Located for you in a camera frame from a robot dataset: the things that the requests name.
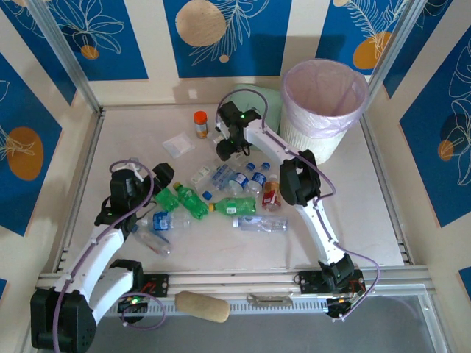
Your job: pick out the clear bottle pale label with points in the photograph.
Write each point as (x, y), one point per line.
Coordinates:
(261, 223)

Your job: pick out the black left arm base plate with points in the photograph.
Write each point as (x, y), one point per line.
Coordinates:
(158, 285)

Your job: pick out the long green soda bottle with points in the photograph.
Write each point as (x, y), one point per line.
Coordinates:
(235, 206)

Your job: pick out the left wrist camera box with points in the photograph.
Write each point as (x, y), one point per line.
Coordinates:
(132, 169)

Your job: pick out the aluminium frame rail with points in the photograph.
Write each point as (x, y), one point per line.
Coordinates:
(228, 287)

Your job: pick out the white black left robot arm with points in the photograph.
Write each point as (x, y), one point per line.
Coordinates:
(92, 257)

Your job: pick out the crushed clear bottle red label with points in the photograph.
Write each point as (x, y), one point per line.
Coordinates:
(156, 242)

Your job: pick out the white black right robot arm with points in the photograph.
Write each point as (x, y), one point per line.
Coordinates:
(320, 228)

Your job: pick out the aluminium frame post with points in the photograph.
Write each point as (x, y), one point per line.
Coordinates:
(65, 55)
(393, 55)

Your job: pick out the white trash bin pink liner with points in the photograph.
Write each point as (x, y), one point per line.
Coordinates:
(324, 88)

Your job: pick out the orange capped pill bottle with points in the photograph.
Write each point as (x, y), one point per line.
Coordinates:
(201, 128)

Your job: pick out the aluminium side rail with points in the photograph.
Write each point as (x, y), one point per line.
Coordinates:
(379, 165)
(85, 165)

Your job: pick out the red label drink bottle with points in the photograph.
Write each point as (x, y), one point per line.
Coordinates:
(271, 195)

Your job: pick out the crushed blue label bottle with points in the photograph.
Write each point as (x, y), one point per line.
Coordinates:
(162, 220)

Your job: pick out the metal latch plate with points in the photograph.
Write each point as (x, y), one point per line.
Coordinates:
(270, 299)

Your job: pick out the soda water bottle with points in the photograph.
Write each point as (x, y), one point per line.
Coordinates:
(221, 175)

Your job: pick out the small clear plastic bag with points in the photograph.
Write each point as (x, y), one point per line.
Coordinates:
(178, 145)

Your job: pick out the small circuit board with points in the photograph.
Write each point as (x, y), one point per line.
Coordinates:
(344, 305)
(132, 303)

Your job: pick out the white ribbed waste bin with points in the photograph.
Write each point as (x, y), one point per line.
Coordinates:
(324, 143)

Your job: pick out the green plastic bottle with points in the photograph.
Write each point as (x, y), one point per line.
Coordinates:
(191, 200)
(165, 198)

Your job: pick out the green plastic lidded box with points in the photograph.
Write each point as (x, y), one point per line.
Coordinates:
(272, 103)

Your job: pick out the blue capped blue label bottle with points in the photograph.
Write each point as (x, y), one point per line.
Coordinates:
(257, 178)
(240, 180)

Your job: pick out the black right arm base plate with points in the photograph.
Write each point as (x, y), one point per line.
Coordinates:
(309, 281)

